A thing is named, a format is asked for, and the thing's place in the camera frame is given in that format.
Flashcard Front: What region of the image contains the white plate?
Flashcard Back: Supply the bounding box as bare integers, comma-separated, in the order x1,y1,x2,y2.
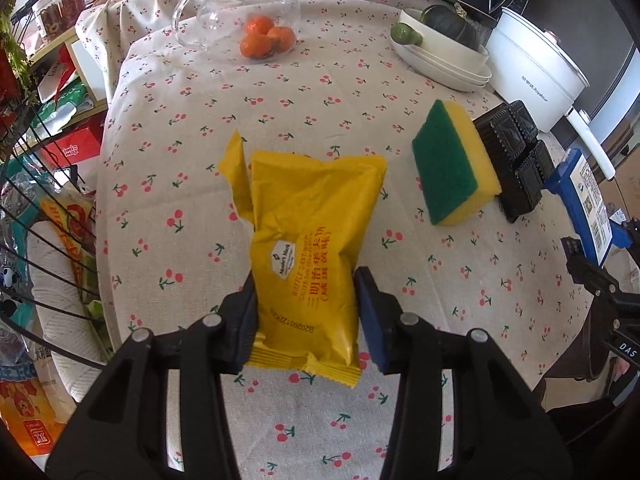
392,42,492,92

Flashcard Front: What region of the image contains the glass jar with wooden lid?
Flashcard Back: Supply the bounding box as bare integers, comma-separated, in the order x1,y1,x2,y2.
171,0,300,63

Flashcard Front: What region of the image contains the cherry print tablecloth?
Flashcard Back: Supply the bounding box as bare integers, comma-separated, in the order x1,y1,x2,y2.
76,0,591,479

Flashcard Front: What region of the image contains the paper towel roll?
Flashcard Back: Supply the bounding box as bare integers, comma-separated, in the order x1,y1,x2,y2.
25,219,109,403

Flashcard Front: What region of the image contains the yellow green sponge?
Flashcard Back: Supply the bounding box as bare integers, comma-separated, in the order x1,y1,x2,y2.
412,100,502,226

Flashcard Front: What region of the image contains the yellow snack wrapper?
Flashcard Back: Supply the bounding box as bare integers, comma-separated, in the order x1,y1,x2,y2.
219,133,387,387

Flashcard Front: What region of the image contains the white electric cooking pot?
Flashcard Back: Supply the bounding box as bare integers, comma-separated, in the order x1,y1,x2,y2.
486,8,615,180

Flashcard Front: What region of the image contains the white bowl with green handle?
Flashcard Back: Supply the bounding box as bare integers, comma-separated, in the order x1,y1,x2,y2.
392,9,489,74

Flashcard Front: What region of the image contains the upper cardboard box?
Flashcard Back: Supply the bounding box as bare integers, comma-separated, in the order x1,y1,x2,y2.
599,145,640,219

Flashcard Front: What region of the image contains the dark green pumpkin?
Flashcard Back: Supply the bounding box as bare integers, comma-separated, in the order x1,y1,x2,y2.
420,4,480,50

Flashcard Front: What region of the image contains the person's right hand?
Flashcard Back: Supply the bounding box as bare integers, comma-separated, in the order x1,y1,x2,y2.
611,356,630,384

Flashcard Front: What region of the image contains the grey refrigerator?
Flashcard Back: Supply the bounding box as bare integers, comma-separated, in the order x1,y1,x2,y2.
524,0,639,166

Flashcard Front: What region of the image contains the blue and white box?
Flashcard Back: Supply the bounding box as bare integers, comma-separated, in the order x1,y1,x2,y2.
544,148,639,266

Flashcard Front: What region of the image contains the black wire rack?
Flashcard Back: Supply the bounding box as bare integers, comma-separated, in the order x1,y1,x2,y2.
1,93,110,370

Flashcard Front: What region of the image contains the orange tangerine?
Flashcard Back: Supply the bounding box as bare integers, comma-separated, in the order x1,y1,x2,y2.
239,34,273,60
244,15,274,35
267,26,297,53

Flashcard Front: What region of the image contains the black plastic tray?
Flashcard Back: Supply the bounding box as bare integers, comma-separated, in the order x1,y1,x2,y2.
474,100,554,223

